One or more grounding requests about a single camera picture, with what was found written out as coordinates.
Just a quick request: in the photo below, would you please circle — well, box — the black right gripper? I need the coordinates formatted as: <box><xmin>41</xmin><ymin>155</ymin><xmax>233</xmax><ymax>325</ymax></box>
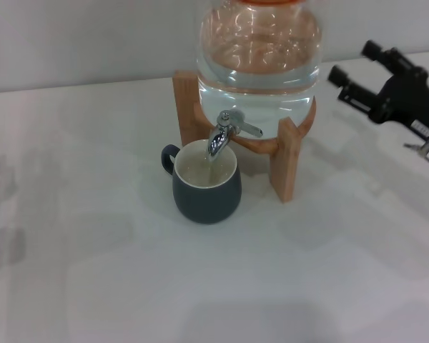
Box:
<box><xmin>327</xmin><ymin>39</ymin><xmax>429</xmax><ymax>155</ymax></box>

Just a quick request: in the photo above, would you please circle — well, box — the chrome faucet with lever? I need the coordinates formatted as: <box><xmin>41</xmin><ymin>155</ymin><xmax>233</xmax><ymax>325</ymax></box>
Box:
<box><xmin>206</xmin><ymin>110</ymin><xmax>265</xmax><ymax>164</ymax></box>

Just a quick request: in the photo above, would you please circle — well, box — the dark grey mug white inside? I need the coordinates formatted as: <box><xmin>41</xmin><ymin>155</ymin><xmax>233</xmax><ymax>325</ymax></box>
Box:
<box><xmin>160</xmin><ymin>139</ymin><xmax>243</xmax><ymax>225</ymax></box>

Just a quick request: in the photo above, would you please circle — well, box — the clear glass water dispenser jar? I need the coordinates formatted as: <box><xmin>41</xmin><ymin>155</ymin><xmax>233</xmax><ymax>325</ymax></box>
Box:
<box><xmin>194</xmin><ymin>0</ymin><xmax>325</xmax><ymax>141</ymax></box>

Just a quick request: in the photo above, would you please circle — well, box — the light wooden dispenser stand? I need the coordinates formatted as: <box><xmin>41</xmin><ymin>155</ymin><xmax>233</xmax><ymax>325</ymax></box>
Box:
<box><xmin>172</xmin><ymin>70</ymin><xmax>318</xmax><ymax>205</ymax></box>

